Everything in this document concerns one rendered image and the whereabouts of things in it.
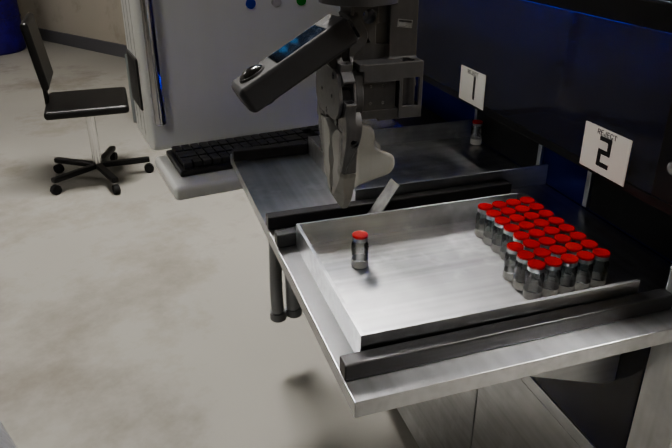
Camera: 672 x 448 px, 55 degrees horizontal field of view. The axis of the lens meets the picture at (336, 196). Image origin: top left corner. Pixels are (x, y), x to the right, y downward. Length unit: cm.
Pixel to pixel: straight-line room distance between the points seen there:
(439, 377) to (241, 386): 139
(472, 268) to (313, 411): 115
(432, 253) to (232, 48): 79
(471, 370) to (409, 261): 22
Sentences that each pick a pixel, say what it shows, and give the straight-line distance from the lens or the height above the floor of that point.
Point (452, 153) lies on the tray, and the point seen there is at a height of 88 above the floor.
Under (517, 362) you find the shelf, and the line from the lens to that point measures 70.
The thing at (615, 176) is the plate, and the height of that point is 100.
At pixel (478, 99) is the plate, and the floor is 100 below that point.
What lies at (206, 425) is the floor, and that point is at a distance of 191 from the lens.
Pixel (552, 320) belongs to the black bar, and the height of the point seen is 90.
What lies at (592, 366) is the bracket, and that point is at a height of 77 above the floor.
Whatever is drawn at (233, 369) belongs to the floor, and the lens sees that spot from 208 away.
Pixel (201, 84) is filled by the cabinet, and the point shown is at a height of 94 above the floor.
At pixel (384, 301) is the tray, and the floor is 88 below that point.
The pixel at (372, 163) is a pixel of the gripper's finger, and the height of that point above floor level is 108.
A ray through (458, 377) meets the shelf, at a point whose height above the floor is 88.
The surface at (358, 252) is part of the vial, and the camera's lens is 81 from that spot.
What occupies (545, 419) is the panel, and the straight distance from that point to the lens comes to 114.
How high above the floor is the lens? 131
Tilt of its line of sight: 24 degrees down
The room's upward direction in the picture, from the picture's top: straight up
